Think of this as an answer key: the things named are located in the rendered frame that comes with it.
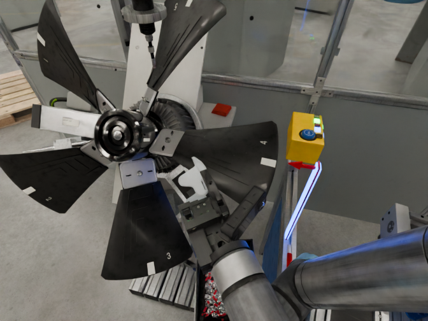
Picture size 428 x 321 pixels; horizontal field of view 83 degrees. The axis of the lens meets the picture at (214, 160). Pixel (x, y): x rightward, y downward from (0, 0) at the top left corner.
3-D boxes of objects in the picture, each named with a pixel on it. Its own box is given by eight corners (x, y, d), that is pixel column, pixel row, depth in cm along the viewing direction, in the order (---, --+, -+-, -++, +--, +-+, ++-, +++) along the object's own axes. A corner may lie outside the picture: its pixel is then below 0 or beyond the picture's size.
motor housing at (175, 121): (130, 164, 85) (107, 168, 72) (138, 97, 82) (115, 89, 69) (193, 176, 81) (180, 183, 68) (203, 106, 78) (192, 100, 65)
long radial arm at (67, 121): (142, 121, 82) (123, 118, 71) (139, 142, 83) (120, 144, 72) (68, 109, 87) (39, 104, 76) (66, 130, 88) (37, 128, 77)
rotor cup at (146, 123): (115, 114, 67) (81, 108, 54) (164, 104, 64) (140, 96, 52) (124, 165, 68) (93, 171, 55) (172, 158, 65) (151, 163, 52)
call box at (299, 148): (286, 133, 94) (293, 110, 86) (313, 137, 92) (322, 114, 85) (284, 162, 83) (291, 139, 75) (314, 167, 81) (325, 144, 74)
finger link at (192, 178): (169, 158, 47) (186, 200, 43) (197, 148, 48) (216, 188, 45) (171, 165, 50) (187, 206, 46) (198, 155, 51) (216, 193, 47)
